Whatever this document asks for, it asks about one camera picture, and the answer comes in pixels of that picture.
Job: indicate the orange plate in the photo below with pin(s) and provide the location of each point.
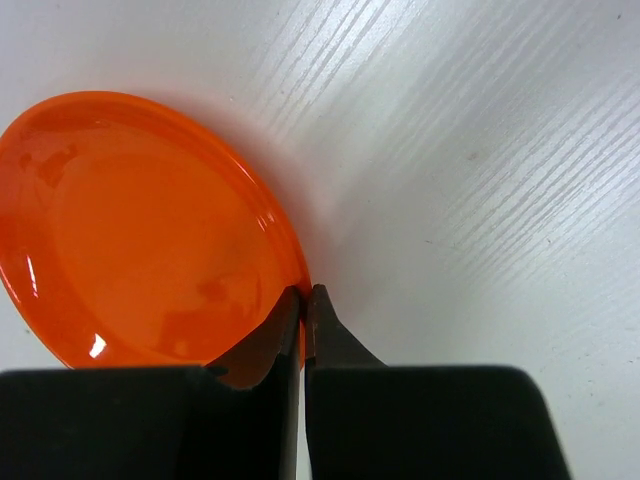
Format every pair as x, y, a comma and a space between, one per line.
133, 236

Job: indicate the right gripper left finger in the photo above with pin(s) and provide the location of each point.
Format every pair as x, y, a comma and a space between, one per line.
234, 418

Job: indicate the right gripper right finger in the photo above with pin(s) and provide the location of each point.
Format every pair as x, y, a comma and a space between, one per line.
367, 420

